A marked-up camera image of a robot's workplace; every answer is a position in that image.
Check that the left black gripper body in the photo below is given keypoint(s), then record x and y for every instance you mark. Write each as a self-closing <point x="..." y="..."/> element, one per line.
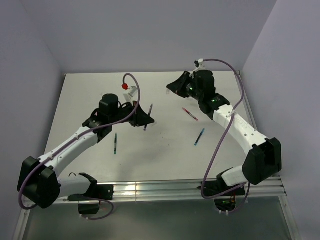
<point x="125" y="112"/>

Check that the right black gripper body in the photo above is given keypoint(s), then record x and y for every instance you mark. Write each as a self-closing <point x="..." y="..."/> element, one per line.
<point x="191" y="91"/>

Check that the purple pen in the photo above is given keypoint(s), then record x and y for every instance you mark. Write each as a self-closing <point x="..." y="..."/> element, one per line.
<point x="149" y="116"/>

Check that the red pen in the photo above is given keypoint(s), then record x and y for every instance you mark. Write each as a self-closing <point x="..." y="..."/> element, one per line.
<point x="190" y="114"/>

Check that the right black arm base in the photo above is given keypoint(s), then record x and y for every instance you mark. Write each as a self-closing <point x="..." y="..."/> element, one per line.
<point x="227" y="202"/>

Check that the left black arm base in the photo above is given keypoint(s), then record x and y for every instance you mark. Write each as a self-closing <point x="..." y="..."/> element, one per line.
<point x="102" y="193"/>

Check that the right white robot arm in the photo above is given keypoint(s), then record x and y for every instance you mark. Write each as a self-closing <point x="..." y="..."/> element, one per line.
<point x="263" y="155"/>

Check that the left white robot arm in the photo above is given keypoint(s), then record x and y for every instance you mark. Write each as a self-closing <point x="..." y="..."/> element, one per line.
<point x="39" y="177"/>

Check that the green pen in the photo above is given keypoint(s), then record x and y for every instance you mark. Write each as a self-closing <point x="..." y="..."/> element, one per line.
<point x="115" y="144"/>

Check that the light blue pen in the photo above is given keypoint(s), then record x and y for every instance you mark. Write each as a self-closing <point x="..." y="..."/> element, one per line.
<point x="199" y="137"/>

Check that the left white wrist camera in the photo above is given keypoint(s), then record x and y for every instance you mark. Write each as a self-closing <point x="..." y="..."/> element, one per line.
<point x="130" y="92"/>

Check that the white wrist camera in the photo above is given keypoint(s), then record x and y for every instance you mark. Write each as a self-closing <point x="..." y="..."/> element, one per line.
<point x="130" y="92"/>
<point x="199" y="66"/>

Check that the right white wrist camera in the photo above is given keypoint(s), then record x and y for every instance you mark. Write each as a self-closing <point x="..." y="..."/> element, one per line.
<point x="199" y="66"/>

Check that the aluminium rail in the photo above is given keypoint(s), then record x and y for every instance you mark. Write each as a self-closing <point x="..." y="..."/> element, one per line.
<point x="181" y="190"/>

